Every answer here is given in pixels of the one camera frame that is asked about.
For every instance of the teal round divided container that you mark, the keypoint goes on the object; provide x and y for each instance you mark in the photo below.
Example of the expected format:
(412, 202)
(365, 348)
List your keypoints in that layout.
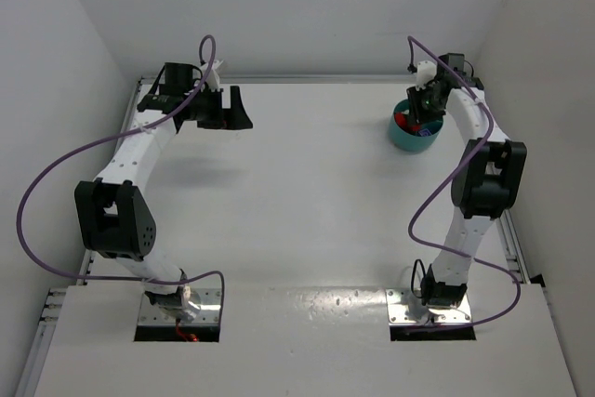
(411, 142)

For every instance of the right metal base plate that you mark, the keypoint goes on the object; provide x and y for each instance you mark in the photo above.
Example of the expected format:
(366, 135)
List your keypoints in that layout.
(405, 310)

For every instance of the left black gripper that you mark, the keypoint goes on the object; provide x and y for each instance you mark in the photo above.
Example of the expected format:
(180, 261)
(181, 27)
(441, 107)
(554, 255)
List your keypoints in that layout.
(225, 107)

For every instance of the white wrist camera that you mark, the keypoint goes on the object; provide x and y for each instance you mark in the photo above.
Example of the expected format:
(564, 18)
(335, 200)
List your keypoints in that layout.
(424, 72)
(212, 81)

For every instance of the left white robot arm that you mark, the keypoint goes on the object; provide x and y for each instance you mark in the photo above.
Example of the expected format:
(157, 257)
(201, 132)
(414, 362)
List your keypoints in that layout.
(114, 218)

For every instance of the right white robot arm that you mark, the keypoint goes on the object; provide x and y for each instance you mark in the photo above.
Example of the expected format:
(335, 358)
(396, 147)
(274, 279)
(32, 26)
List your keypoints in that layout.
(486, 181)

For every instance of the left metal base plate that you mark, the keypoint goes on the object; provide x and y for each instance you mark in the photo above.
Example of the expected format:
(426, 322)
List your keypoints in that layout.
(203, 310)

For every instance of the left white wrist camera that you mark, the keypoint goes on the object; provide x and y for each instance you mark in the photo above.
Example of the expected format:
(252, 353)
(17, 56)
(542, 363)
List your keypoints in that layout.
(212, 81)

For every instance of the red lego brick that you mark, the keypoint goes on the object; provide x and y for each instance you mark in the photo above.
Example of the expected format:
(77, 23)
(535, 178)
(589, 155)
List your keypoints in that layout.
(400, 119)

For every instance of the dark purple square lego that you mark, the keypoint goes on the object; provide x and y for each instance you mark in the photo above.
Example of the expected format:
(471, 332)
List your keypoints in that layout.
(432, 133)

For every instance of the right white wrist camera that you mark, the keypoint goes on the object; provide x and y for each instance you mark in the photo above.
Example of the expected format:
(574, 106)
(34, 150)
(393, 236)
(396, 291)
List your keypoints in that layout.
(424, 72)

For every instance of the metal base plate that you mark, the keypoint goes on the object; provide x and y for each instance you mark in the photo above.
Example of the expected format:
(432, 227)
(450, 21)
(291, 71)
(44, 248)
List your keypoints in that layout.
(405, 310)
(203, 310)

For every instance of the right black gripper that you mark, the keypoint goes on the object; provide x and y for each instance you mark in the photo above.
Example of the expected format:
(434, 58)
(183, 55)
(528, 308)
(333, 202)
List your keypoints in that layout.
(423, 114)

